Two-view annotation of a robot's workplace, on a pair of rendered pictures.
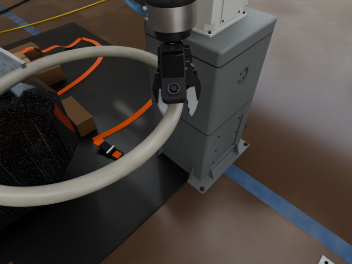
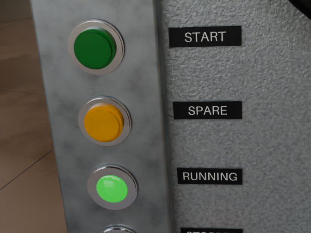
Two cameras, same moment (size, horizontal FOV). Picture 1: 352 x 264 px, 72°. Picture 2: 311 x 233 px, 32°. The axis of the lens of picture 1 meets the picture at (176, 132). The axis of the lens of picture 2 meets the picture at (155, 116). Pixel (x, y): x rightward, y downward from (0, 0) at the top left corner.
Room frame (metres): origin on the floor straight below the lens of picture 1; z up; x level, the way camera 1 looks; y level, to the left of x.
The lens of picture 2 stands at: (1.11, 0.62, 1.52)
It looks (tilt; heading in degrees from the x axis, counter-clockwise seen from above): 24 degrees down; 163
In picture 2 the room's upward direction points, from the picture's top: 4 degrees counter-clockwise
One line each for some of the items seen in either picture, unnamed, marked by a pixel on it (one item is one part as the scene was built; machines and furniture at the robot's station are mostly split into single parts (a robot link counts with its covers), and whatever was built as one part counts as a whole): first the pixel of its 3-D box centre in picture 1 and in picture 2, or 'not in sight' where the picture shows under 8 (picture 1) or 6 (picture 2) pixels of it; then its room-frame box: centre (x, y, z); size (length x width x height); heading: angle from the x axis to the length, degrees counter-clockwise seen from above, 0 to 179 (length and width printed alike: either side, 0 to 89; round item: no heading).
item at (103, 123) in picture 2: not in sight; (103, 122); (0.78, 0.69, 1.37); 0.03 x 0.01 x 0.03; 63
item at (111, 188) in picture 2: not in sight; (112, 187); (0.78, 0.69, 1.32); 0.02 x 0.01 x 0.02; 63
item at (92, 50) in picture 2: not in sight; (95, 48); (0.78, 0.69, 1.42); 0.03 x 0.01 x 0.03; 63
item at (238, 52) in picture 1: (202, 97); not in sight; (1.02, -0.14, 0.43); 0.50 x 0.50 x 0.85; 46
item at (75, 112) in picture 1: (76, 116); not in sight; (1.23, 0.70, 0.07); 0.30 x 0.12 x 0.12; 44
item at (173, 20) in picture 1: (170, 13); not in sight; (0.45, 0.01, 1.09); 0.10 x 0.09 x 0.05; 93
